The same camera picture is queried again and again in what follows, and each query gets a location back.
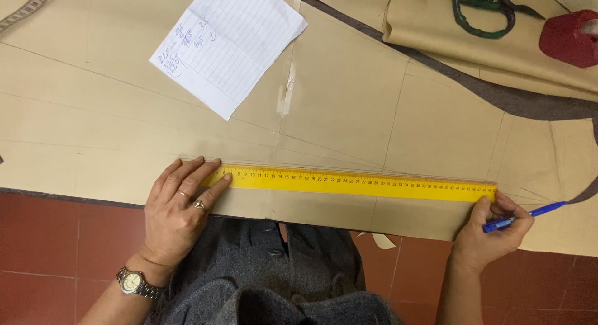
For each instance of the person's left hand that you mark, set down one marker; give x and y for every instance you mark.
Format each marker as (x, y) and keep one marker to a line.
(170, 222)

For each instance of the person's right hand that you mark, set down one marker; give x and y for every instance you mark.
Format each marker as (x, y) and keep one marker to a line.
(486, 243)

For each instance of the blue pen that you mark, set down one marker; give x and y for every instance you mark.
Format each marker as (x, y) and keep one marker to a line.
(544, 210)

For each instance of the yellow ruler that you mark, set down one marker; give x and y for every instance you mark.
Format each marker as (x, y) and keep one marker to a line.
(355, 182)

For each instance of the silver wristwatch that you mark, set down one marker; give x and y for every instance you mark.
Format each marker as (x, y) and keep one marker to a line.
(134, 283)

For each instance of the beige paper scrap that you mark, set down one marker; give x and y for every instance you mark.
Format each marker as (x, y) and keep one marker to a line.
(382, 241)

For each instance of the clear adhesive tape strip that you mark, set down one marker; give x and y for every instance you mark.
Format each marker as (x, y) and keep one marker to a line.
(285, 95)

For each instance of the white lined note paper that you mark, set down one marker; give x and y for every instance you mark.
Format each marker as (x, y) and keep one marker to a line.
(229, 47)

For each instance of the large beige pattern paper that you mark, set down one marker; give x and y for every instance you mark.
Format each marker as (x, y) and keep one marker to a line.
(350, 105)

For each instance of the beige pattern paper piece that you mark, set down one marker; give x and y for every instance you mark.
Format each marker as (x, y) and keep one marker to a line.
(467, 49)

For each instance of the measuring tape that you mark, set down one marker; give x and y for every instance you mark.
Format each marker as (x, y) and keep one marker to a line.
(28, 7)

